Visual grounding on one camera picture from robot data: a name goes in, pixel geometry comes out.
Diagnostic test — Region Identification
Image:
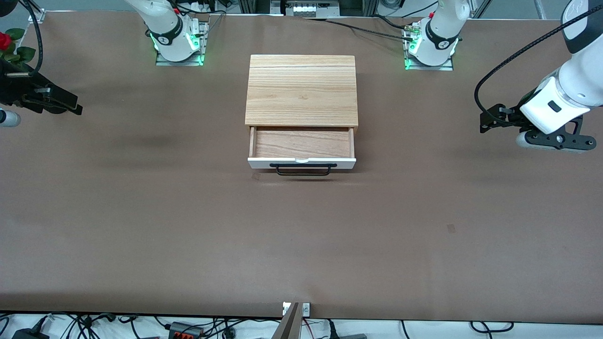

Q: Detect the white-fronted drawer with black handle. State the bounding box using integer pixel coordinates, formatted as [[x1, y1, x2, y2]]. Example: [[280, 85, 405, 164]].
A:
[[247, 126, 357, 177]]

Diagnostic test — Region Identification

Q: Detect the light wooden drawer cabinet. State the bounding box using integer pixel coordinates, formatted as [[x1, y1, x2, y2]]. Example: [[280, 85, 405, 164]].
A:
[[245, 55, 360, 135]]

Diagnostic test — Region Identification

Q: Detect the red rose with green leaves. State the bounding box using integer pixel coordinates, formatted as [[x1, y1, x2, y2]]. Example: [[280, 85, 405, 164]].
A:
[[0, 28, 36, 65]]

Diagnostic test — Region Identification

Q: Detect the white power strip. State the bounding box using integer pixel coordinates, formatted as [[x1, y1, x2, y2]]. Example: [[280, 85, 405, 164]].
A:
[[285, 0, 331, 18]]

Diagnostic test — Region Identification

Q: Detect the black power adapter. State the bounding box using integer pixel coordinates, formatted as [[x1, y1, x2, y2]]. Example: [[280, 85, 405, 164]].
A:
[[11, 327, 50, 339]]

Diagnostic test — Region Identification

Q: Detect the black box with orange buttons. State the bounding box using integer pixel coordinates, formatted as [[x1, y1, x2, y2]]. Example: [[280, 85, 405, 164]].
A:
[[168, 322, 204, 339]]

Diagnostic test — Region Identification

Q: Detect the small metal table clamp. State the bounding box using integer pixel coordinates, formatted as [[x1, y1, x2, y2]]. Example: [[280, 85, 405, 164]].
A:
[[282, 302, 311, 317]]

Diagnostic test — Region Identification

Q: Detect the brown wooden slat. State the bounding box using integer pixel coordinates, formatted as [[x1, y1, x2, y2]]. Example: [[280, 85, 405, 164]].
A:
[[271, 302, 301, 339]]

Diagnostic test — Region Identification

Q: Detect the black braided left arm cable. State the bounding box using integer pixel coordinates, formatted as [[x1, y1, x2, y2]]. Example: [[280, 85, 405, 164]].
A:
[[473, 4, 603, 124]]

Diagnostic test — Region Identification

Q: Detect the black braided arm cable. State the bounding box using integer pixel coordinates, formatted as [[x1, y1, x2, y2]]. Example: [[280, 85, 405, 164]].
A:
[[473, 4, 603, 124], [21, 0, 44, 74]]

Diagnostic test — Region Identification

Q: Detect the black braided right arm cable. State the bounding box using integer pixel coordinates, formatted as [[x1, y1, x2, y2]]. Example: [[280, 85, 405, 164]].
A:
[[21, 0, 44, 74]]

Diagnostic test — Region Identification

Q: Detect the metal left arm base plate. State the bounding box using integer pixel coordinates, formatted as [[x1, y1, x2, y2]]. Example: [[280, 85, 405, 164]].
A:
[[404, 24, 455, 72]]

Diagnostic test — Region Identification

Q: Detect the thin black table cable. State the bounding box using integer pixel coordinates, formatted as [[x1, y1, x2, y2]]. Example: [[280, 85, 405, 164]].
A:
[[371, 15, 408, 30]]

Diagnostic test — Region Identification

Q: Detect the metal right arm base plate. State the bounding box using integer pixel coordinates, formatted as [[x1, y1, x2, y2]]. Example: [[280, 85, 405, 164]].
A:
[[155, 21, 209, 67]]

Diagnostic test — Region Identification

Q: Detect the thick black braided table cable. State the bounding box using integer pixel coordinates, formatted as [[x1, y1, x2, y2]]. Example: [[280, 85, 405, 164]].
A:
[[305, 18, 417, 41]]

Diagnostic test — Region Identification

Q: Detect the aluminium frame profile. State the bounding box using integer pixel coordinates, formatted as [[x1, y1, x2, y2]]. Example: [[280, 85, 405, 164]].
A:
[[238, 0, 283, 16]]

